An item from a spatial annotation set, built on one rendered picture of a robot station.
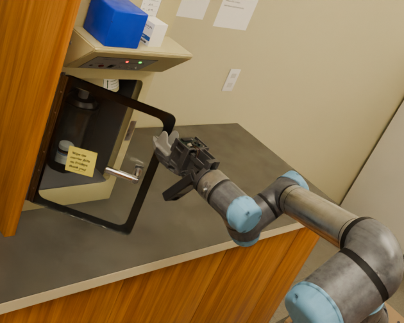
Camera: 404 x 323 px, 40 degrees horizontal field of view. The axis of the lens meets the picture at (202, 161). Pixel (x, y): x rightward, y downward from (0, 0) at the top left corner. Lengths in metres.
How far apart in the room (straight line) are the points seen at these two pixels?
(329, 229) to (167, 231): 0.76
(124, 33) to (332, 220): 0.64
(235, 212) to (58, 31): 0.55
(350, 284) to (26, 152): 0.83
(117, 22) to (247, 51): 1.34
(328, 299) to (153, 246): 0.83
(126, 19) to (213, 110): 1.37
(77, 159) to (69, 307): 0.41
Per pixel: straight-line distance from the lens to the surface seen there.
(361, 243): 1.03
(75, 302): 1.63
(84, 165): 1.53
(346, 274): 1.00
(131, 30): 1.37
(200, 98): 2.54
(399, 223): 4.34
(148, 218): 1.81
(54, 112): 1.48
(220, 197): 1.25
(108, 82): 1.59
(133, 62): 1.46
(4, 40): 1.51
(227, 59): 2.53
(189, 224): 1.87
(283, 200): 1.31
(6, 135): 1.51
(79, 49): 1.37
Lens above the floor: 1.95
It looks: 26 degrees down
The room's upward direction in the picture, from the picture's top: 24 degrees clockwise
